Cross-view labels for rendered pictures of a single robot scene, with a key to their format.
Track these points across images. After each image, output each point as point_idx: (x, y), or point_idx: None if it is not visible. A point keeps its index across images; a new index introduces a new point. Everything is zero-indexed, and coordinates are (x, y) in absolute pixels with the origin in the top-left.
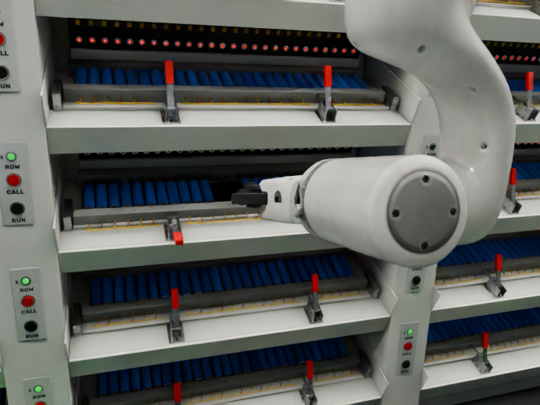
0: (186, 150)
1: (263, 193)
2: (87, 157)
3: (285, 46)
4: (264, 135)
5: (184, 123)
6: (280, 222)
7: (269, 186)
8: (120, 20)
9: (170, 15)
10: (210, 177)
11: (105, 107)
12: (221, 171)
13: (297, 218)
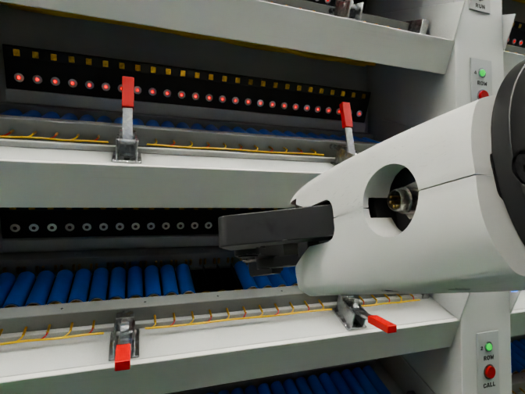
0: (149, 207)
1: (316, 207)
2: (16, 234)
3: (283, 102)
4: (269, 186)
5: (147, 163)
6: (406, 285)
7: (337, 177)
8: (76, 55)
9: (131, 11)
10: (191, 263)
11: (25, 141)
12: (207, 253)
13: (520, 251)
